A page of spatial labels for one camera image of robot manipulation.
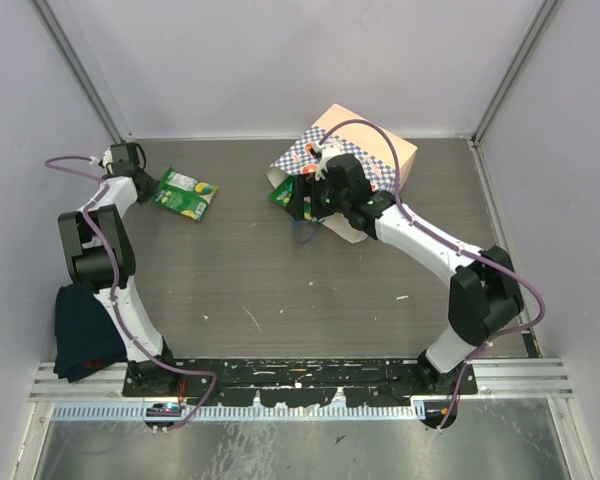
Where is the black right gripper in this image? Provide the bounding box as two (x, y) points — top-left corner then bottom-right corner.
(285, 172), (349, 222)

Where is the green snack packet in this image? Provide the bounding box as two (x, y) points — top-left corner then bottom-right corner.
(268, 175), (314, 221)
(154, 167), (218, 222)

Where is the checkered paper bag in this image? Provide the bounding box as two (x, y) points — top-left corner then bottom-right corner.
(268, 105), (425, 252)

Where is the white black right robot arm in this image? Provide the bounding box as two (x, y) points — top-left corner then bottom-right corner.
(285, 145), (524, 394)

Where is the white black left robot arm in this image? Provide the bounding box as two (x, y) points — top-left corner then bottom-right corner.
(54, 142), (180, 396)

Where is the dark blue folded cloth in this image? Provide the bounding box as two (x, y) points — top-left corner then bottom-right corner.
(54, 284), (127, 383)

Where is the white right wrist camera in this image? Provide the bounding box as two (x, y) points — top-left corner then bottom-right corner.
(302, 142), (343, 181)

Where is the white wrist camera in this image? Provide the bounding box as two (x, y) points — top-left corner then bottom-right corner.
(90, 149), (113, 175)
(302, 142), (343, 181)

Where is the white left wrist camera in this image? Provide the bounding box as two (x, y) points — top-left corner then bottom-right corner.
(90, 149), (113, 175)

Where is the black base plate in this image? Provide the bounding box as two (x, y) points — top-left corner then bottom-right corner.
(121, 357), (480, 407)

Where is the perforated cable duct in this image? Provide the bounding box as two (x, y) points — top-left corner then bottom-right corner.
(51, 401), (425, 422)

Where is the aluminium rail frame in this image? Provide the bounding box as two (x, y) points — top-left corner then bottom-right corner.
(27, 362), (576, 401)

